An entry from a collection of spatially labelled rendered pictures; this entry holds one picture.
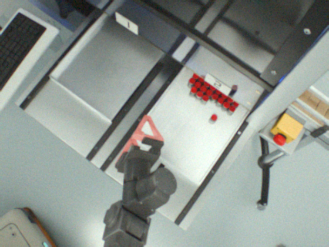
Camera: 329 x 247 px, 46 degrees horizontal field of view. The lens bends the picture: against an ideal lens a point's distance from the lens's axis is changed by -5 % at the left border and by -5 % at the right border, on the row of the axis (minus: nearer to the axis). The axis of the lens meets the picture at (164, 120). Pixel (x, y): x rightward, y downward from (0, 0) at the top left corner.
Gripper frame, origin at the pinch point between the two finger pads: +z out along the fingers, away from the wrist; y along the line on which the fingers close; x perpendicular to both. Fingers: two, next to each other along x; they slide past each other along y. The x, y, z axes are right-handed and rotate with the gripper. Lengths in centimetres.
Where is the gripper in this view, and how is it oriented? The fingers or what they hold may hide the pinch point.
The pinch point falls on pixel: (140, 130)
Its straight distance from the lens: 94.7
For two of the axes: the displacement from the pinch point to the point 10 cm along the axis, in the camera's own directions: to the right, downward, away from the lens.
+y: 3.9, -5.5, -7.4
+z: 0.2, -8.0, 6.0
